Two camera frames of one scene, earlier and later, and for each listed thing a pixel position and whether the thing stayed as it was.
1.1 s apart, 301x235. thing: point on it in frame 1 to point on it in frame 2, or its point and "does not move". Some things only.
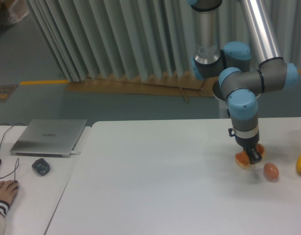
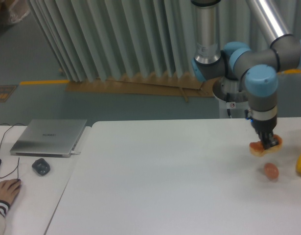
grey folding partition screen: [108, 37] does not move
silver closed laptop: [55, 138] does not move
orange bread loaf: [243, 159] to [257, 150]
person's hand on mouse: [5, 190] does not move
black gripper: [254, 156] to [264, 129]
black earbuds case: [41, 166] does not move
